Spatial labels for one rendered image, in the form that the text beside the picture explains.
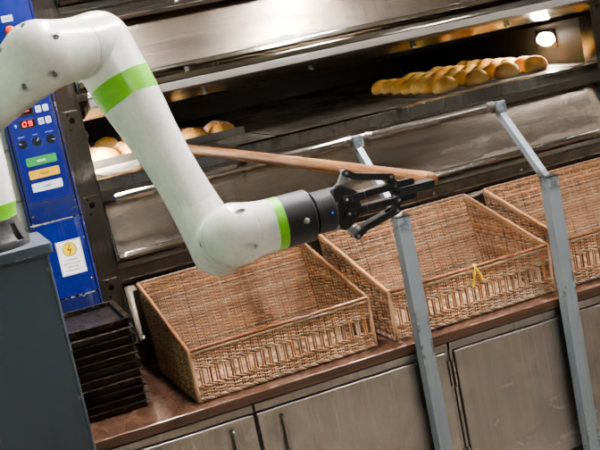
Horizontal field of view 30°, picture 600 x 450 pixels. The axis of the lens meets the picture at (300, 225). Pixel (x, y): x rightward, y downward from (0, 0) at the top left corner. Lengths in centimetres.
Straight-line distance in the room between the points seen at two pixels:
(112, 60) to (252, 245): 42
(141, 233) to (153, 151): 146
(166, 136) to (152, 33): 148
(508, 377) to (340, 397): 54
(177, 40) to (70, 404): 147
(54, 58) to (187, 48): 159
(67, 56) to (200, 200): 34
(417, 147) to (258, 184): 57
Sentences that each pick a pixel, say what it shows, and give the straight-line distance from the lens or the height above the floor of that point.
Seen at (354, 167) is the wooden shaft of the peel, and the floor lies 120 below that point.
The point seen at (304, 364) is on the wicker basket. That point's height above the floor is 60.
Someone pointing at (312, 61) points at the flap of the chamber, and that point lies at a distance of 346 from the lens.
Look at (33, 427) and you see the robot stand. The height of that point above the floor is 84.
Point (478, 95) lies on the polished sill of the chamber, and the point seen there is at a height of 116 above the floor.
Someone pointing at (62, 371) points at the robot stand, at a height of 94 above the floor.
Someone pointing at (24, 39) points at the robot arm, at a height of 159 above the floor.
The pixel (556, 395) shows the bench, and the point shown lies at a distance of 350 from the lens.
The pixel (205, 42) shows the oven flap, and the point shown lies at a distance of 349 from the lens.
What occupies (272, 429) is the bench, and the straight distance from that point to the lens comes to 311.
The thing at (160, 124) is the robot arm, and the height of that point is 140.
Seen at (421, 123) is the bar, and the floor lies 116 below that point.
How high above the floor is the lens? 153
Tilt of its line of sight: 10 degrees down
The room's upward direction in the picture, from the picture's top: 11 degrees counter-clockwise
